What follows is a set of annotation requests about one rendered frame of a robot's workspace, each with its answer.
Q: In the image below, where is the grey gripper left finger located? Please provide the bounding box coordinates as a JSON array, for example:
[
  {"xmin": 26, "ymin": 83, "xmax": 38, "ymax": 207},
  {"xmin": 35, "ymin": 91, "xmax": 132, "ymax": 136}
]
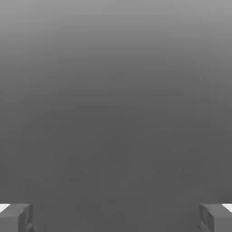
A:
[{"xmin": 0, "ymin": 203, "xmax": 34, "ymax": 232}]

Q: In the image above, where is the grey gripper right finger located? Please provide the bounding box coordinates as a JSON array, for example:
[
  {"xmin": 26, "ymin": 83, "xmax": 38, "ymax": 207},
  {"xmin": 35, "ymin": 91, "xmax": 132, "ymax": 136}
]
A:
[{"xmin": 198, "ymin": 203, "xmax": 232, "ymax": 232}]

